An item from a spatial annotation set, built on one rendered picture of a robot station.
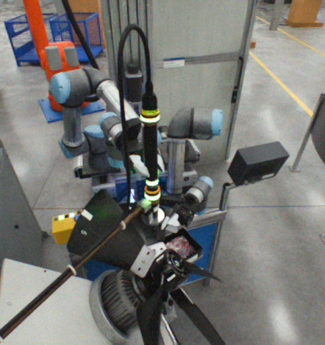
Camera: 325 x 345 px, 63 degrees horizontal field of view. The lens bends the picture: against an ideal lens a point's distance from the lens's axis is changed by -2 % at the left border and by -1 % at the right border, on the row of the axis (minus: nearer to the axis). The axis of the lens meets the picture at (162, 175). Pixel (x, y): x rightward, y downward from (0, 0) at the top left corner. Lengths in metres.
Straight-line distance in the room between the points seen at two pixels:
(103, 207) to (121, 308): 0.32
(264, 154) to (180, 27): 1.51
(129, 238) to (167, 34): 1.99
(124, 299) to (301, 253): 2.04
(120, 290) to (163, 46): 2.08
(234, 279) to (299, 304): 0.49
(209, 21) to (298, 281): 2.30
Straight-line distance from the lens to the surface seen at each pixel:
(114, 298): 0.94
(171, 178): 1.24
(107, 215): 0.83
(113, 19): 1.52
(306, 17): 13.20
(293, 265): 2.61
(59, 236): 1.30
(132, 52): 1.56
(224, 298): 2.27
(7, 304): 0.82
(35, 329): 0.83
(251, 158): 1.39
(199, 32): 2.65
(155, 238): 1.03
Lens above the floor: 2.00
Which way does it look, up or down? 39 degrees down
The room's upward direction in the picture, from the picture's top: straight up
